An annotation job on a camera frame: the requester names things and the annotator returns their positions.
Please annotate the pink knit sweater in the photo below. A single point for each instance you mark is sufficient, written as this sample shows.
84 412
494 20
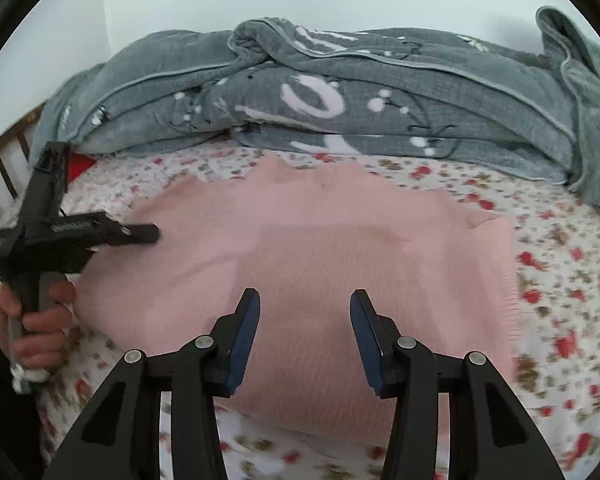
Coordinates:
330 240

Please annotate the grey printed blanket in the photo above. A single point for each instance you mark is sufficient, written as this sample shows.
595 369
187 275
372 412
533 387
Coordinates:
380 100

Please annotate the red cloth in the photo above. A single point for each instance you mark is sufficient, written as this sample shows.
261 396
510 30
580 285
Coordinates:
80 167

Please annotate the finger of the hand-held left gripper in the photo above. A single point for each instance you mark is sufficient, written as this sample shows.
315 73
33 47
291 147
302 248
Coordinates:
137 234

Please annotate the person's left hand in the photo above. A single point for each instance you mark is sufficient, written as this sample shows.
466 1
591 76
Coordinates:
42 330

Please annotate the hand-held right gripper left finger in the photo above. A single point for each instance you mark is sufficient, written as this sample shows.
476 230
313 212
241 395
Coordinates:
240 340

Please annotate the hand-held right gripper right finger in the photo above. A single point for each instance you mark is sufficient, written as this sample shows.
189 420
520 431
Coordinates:
370 340

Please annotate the floral bed sheet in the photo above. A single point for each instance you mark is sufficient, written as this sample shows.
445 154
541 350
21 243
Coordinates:
555 270

